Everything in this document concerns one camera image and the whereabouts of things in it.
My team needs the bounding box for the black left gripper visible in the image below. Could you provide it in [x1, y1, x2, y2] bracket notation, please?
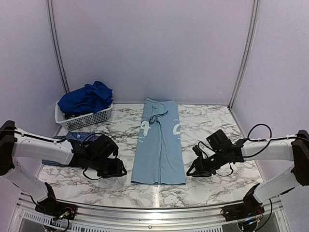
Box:
[90, 156, 127, 178]

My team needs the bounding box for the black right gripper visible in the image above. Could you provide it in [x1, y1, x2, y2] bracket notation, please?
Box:
[186, 149, 227, 177]

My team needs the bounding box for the light blue garment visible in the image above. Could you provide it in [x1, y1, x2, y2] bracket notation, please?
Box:
[131, 98, 186, 185]

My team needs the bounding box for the blue checked shirt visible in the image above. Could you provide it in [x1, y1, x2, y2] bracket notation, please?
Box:
[42, 131, 103, 167]

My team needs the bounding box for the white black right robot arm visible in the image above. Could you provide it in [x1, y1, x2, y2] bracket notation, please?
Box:
[186, 130, 309, 221]

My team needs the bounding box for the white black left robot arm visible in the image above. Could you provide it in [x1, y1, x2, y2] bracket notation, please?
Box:
[0, 120, 127, 219]

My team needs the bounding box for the white plastic laundry basket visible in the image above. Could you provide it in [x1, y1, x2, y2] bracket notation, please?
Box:
[55, 103, 113, 131]

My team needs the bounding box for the royal blue garment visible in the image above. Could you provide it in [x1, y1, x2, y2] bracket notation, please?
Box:
[57, 81, 113, 115]

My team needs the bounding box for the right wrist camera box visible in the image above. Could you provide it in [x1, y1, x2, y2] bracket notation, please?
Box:
[192, 145, 203, 158]

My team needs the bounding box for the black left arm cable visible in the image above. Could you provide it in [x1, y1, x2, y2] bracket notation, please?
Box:
[82, 145, 119, 181]

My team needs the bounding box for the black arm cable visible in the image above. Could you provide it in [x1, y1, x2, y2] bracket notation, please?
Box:
[197, 123, 309, 177]
[82, 145, 119, 181]

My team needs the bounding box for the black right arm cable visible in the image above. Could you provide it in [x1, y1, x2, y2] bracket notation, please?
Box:
[197, 123, 309, 177]

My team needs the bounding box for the aluminium front frame rail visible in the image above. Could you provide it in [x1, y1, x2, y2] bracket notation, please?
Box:
[9, 190, 290, 232]

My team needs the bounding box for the right aluminium corner post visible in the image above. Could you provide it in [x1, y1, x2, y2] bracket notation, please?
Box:
[228, 0, 260, 110]

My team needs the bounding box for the aluminium corner post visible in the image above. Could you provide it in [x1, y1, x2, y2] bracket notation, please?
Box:
[228, 0, 260, 110]
[46, 0, 70, 93]

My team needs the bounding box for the left aluminium corner post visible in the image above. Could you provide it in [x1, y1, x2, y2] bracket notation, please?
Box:
[46, 0, 70, 93]

